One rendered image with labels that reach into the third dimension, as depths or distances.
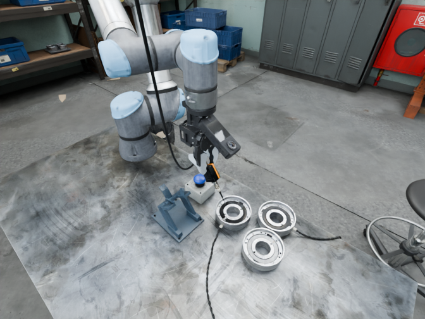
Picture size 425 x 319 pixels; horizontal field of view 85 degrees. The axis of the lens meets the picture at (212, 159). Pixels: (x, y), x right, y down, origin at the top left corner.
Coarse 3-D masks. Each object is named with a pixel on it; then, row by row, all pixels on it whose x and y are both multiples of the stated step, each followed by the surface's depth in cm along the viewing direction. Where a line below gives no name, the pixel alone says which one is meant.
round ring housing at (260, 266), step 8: (248, 232) 62; (256, 232) 63; (264, 232) 63; (272, 232) 62; (248, 240) 61; (256, 240) 61; (264, 240) 61; (280, 240) 60; (272, 248) 60; (280, 248) 60; (248, 256) 57; (256, 256) 58; (264, 256) 58; (280, 256) 58; (256, 264) 56; (264, 264) 57; (272, 264) 55
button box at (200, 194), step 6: (192, 180) 76; (186, 186) 74; (192, 186) 74; (198, 186) 74; (204, 186) 74; (210, 186) 74; (192, 192) 74; (198, 192) 72; (204, 192) 72; (210, 192) 76; (192, 198) 76; (198, 198) 73; (204, 198) 74
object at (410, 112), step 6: (420, 84) 293; (414, 90) 298; (420, 90) 295; (414, 96) 288; (420, 96) 288; (414, 102) 276; (420, 102) 276; (408, 108) 267; (414, 108) 264; (408, 114) 270; (414, 114) 266
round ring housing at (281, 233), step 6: (264, 204) 70; (270, 204) 70; (276, 204) 70; (282, 204) 70; (270, 210) 69; (276, 210) 69; (288, 210) 69; (258, 216) 67; (270, 216) 70; (276, 216) 70; (282, 216) 68; (294, 216) 66; (258, 222) 67; (270, 222) 66; (282, 222) 66; (294, 222) 64; (270, 228) 63; (288, 228) 63; (282, 234) 63
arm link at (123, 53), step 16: (96, 0) 55; (112, 0) 55; (96, 16) 55; (112, 16) 52; (112, 32) 50; (128, 32) 50; (112, 48) 47; (128, 48) 48; (144, 48) 49; (112, 64) 48; (128, 64) 49; (144, 64) 50
